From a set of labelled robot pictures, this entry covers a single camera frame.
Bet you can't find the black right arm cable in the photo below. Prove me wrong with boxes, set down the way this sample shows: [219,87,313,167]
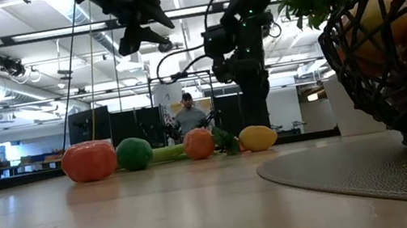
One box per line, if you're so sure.
[152,41,223,86]

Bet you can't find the red tomato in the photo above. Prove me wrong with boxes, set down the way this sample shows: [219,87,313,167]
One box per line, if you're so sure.
[58,137,121,187]

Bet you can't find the orange toy carrot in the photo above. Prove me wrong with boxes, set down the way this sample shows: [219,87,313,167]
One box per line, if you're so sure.
[210,122,244,158]

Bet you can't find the thin black cable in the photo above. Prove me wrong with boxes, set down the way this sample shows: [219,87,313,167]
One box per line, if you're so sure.
[40,1,100,153]

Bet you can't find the yellow toy lemon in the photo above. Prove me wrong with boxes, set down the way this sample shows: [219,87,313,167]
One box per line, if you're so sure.
[236,121,280,154]

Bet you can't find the black ceiling lamp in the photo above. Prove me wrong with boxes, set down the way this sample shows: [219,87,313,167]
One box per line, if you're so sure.
[157,39,175,55]
[0,46,27,81]

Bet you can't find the red and yellow toy mango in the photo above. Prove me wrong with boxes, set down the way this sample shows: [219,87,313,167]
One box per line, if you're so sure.
[328,0,407,83]

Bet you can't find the black screen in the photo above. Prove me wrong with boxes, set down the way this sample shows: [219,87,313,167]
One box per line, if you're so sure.
[66,104,114,146]

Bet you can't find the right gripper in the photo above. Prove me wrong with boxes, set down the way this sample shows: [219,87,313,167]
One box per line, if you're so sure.
[199,6,292,135]

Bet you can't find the green toy lime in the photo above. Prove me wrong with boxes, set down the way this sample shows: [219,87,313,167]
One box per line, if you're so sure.
[113,134,156,174]

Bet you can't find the person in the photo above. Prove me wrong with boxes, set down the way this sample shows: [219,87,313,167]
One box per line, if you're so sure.
[170,90,210,135]

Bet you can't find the toy orange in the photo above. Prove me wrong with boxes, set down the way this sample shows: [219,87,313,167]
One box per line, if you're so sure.
[181,125,218,163]

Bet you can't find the black partition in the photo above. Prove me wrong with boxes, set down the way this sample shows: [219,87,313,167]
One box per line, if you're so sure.
[108,104,168,154]
[211,88,271,135]

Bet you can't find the black rack frame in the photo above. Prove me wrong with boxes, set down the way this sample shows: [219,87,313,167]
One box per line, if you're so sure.
[146,66,223,146]

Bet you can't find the green and white toy leek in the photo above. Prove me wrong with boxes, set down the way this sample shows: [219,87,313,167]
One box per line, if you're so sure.
[150,143,189,164]

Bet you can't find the round grey placemat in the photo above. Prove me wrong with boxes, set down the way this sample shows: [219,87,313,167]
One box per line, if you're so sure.
[253,126,407,228]

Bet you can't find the green plant in white pot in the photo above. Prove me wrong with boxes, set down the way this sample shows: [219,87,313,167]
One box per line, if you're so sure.
[276,0,407,145]

